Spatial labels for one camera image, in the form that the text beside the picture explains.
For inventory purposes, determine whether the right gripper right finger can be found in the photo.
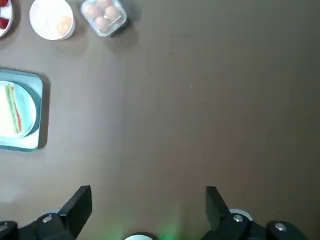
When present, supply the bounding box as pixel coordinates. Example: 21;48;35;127
199;186;308;240

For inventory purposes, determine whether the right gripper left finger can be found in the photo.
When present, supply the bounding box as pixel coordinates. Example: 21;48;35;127
0;185;93;240

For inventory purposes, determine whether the triangular sandwich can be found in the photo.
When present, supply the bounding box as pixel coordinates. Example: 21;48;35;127
0;83;23;135

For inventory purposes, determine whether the grey rectangular tray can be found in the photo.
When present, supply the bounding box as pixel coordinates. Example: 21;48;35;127
0;68;50;153

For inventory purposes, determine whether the pale blue round plate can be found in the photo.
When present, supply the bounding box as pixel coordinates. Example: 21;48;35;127
0;80;38;140

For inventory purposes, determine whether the white plate with pink rim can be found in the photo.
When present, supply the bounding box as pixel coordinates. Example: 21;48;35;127
0;0;21;40

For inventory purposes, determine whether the orange round food piece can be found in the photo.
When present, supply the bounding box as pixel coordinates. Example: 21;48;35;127
56;15;73;36

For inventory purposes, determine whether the pink bowl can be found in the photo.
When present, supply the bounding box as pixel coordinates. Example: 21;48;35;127
29;0;76;41

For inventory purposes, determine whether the clear plastic egg box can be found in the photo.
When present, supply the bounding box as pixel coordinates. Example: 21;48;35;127
80;0;129;38

